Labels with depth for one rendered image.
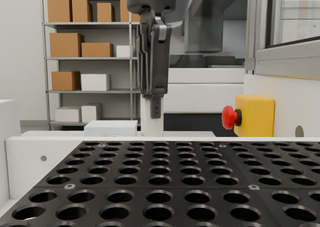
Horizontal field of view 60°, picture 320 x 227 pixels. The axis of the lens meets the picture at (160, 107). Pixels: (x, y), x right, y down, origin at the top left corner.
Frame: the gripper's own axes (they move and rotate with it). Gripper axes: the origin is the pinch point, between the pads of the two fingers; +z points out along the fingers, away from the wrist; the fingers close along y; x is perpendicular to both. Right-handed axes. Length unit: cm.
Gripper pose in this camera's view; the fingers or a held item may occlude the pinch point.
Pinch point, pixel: (151, 116)
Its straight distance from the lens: 45.1
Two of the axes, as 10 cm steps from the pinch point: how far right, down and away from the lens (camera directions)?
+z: 0.0, 9.9, 1.4
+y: 2.7, 1.4, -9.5
